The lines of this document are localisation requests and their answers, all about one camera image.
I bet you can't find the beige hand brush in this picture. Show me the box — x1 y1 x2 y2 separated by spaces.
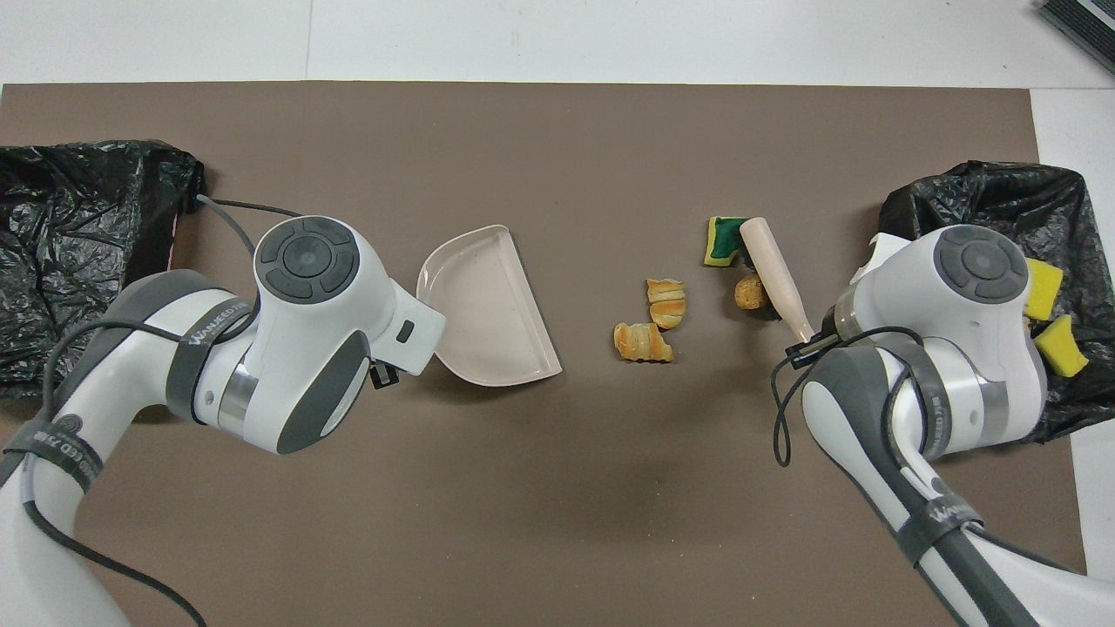
732 218 817 342

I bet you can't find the beige plastic dustpan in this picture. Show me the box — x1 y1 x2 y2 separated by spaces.
416 225 564 388

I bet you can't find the green and yellow sponge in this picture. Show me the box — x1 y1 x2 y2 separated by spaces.
1024 259 1064 321
704 216 750 268

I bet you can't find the toy croissant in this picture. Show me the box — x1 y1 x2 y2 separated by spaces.
645 279 687 330
613 322 676 363

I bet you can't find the small yellow sponge piece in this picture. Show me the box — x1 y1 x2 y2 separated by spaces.
1034 314 1090 379

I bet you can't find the bin with black bag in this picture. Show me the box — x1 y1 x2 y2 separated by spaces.
877 159 1115 445
0 139 208 401

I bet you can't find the brown table mat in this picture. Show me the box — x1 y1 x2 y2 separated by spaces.
0 83 1091 627

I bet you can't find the dark ribbed device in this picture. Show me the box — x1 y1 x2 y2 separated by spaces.
1037 0 1115 75

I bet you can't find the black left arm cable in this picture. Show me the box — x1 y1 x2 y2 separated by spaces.
17 196 301 627

